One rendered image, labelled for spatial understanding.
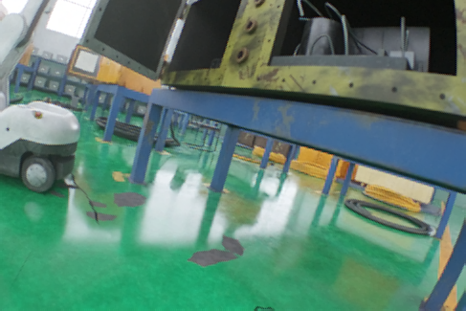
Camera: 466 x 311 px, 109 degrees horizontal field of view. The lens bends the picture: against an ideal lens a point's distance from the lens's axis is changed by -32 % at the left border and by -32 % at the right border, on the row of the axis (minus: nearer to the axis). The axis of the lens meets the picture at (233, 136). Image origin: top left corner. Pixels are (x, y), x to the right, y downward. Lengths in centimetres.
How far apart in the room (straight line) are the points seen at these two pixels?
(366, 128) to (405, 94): 11
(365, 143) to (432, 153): 15
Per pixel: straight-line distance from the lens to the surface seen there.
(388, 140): 53
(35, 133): 114
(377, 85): 53
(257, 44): 81
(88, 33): 97
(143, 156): 163
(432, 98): 50
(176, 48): 145
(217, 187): 199
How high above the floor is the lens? 52
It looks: 2 degrees down
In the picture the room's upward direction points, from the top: 16 degrees clockwise
